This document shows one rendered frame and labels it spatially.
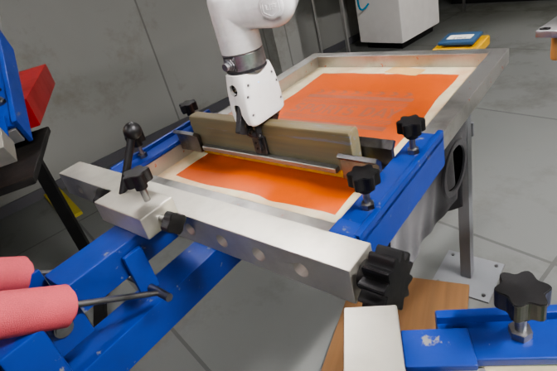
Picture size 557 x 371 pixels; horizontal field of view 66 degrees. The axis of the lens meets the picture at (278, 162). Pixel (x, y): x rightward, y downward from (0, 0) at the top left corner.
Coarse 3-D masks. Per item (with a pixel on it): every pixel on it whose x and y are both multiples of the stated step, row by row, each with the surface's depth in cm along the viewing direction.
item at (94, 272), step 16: (96, 240) 62; (112, 240) 61; (128, 240) 60; (144, 240) 62; (160, 240) 64; (80, 256) 59; (96, 256) 58; (112, 256) 58; (48, 272) 58; (64, 272) 57; (80, 272) 56; (96, 272) 57; (112, 272) 59; (128, 272) 61; (80, 288) 55; (96, 288) 57; (112, 288) 59
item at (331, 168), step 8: (208, 144) 95; (224, 152) 91; (232, 152) 89; (240, 152) 87; (248, 152) 86; (264, 160) 84; (272, 160) 82; (280, 160) 81; (288, 160) 80; (296, 160) 79; (304, 160) 78; (312, 168) 76; (320, 168) 75; (328, 168) 74; (336, 168) 73
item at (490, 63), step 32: (320, 64) 138; (352, 64) 130; (384, 64) 124; (416, 64) 118; (448, 64) 112; (480, 64) 100; (480, 96) 91; (448, 128) 79; (160, 160) 96; (192, 192) 78; (320, 224) 62
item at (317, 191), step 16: (384, 80) 115; (400, 80) 112; (416, 80) 110; (432, 80) 107; (448, 80) 105; (432, 96) 99; (416, 112) 94; (272, 176) 84; (288, 176) 82; (304, 176) 81; (320, 176) 80; (336, 176) 78; (256, 192) 80; (272, 192) 79; (288, 192) 78; (304, 192) 76; (320, 192) 75; (336, 192) 74; (352, 192) 73; (320, 208) 71; (336, 208) 70
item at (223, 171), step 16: (320, 80) 127; (336, 80) 124; (352, 80) 120; (368, 80) 118; (304, 96) 118; (208, 160) 97; (224, 160) 95; (240, 160) 93; (192, 176) 92; (208, 176) 90; (224, 176) 88; (240, 176) 87; (256, 176) 85
